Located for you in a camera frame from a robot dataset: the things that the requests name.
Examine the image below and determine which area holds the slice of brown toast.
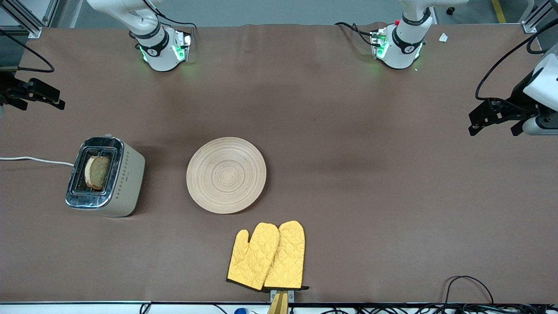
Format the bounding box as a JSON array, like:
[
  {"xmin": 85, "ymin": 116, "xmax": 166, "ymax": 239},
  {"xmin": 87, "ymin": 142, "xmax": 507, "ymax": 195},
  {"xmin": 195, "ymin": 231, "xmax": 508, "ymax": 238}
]
[{"xmin": 84, "ymin": 156, "xmax": 111, "ymax": 191}]

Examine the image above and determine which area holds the round wooden plate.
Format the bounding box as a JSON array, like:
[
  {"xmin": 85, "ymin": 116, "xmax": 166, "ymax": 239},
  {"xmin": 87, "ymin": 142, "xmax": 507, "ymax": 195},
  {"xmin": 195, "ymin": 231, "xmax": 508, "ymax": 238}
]
[{"xmin": 186, "ymin": 137, "xmax": 267, "ymax": 215}]

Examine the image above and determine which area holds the beige and chrome toaster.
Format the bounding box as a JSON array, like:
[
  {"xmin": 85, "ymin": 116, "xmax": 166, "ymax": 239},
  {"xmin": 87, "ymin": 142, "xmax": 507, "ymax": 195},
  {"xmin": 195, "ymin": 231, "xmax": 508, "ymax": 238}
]
[{"xmin": 65, "ymin": 134, "xmax": 146, "ymax": 218}]

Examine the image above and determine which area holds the yellow quilted oven mitt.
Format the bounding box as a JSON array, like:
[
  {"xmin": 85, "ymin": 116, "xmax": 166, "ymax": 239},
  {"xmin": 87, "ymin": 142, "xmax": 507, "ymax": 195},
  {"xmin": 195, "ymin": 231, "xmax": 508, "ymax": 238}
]
[
  {"xmin": 226, "ymin": 222, "xmax": 281, "ymax": 292},
  {"xmin": 263, "ymin": 220, "xmax": 310, "ymax": 291}
]

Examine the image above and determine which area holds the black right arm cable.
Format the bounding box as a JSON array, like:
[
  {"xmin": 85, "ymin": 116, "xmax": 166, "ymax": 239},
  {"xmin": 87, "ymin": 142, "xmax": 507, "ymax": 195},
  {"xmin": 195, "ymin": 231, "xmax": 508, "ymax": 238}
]
[{"xmin": 0, "ymin": 27, "xmax": 55, "ymax": 74}]

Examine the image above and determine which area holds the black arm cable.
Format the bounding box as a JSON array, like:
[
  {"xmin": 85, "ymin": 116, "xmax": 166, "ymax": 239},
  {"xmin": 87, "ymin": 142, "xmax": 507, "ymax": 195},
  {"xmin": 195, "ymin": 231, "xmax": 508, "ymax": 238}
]
[
  {"xmin": 0, "ymin": 27, "xmax": 55, "ymax": 74},
  {"xmin": 475, "ymin": 21, "xmax": 558, "ymax": 102}
]

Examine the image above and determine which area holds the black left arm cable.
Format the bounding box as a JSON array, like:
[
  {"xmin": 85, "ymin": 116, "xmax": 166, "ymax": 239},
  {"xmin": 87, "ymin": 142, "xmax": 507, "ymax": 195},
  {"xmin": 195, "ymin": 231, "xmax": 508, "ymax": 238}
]
[{"xmin": 475, "ymin": 21, "xmax": 558, "ymax": 102}]

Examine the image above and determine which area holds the white toaster power cord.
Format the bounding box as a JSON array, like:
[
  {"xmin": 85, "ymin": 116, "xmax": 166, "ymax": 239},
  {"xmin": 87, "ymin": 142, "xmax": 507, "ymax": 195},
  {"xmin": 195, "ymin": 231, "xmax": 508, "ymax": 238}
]
[{"xmin": 0, "ymin": 156, "xmax": 75, "ymax": 167}]

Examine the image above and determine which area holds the aluminium frame post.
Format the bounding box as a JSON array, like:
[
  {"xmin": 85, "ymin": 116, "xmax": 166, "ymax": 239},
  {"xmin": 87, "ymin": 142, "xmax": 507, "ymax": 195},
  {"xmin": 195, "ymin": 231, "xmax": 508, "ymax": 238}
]
[
  {"xmin": 521, "ymin": 0, "xmax": 558, "ymax": 34},
  {"xmin": 0, "ymin": 0, "xmax": 60, "ymax": 39}
]

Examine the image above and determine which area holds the black looped cable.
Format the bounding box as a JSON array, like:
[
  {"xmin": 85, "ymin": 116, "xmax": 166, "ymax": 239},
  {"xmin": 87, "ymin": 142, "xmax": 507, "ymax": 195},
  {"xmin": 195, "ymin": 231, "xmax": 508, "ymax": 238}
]
[{"xmin": 444, "ymin": 275, "xmax": 496, "ymax": 307}]

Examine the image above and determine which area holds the black left base cable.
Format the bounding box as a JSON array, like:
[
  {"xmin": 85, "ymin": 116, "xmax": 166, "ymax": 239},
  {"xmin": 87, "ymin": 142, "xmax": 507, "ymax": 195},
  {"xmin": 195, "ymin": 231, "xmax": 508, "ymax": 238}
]
[{"xmin": 334, "ymin": 21, "xmax": 377, "ymax": 47}]

